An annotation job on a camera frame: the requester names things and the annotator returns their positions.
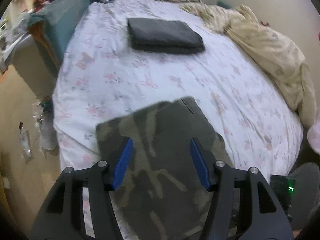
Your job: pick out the camouflage green pants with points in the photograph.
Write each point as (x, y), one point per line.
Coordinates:
(161, 196)

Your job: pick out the cream patterned duvet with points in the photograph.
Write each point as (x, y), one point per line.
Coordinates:
(275, 53)

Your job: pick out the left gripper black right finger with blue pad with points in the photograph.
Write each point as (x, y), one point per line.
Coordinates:
(243, 205)

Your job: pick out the plastic bottle on floor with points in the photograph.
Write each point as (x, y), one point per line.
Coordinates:
(25, 142)

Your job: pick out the white floral bed sheet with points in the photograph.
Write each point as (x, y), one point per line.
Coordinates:
(103, 78)

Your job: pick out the folded dark grey garment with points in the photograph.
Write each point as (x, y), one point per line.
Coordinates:
(161, 36)

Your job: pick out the pink garment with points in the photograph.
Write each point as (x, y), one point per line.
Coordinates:
(313, 137)

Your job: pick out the teal orange headboard cushion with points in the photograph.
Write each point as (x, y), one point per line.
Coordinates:
(52, 27)

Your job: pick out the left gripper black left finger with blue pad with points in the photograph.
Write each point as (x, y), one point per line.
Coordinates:
(61, 215)

